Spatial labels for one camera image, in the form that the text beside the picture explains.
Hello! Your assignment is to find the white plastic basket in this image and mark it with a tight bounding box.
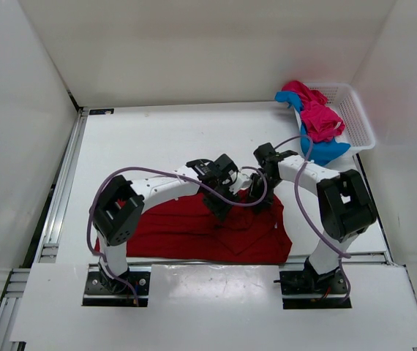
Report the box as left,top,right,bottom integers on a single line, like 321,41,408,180
305,83,375,159

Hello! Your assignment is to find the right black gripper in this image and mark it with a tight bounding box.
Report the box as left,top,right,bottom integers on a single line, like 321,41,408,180
244,173,280,213

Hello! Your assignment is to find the aluminium frame rail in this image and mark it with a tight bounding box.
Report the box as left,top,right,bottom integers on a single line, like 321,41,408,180
0,107,89,350

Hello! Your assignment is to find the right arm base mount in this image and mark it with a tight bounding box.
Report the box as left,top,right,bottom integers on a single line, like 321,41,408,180
274,263,352,310

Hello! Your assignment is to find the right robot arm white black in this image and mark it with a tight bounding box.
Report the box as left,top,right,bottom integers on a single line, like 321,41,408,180
248,143,377,293

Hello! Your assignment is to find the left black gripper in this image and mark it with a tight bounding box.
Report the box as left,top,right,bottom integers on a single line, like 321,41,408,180
202,180,241,222

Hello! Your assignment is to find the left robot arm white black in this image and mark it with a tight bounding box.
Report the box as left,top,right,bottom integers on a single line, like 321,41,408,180
86,154,259,293

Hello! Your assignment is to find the pink t-shirt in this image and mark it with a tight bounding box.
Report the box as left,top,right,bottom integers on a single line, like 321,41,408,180
281,80,345,143

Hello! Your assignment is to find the dark red t-shirt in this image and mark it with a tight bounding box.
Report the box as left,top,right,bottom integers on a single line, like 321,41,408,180
94,189,293,265

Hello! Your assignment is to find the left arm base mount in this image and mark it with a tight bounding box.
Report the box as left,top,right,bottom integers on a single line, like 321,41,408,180
82,265,151,308

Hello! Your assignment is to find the blue t-shirt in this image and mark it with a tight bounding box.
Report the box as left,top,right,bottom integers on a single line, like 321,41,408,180
275,91,350,166

